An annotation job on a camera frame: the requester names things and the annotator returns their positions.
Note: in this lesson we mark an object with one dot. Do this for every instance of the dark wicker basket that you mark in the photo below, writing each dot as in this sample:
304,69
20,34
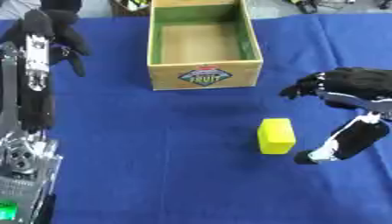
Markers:
129,7

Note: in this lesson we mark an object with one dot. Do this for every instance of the tan cardboard box green inside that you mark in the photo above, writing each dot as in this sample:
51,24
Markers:
203,43

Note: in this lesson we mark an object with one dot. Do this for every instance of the yellow rectangular block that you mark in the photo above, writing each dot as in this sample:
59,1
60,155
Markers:
276,136

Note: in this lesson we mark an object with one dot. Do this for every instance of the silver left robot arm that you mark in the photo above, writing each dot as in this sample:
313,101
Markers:
23,172

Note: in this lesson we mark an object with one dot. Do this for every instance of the black tripod base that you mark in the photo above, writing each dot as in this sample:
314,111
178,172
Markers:
309,5

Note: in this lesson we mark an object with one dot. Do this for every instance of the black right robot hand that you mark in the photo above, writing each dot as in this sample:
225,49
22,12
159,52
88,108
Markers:
357,80

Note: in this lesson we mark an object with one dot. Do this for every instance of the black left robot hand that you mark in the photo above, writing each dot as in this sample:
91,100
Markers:
34,99

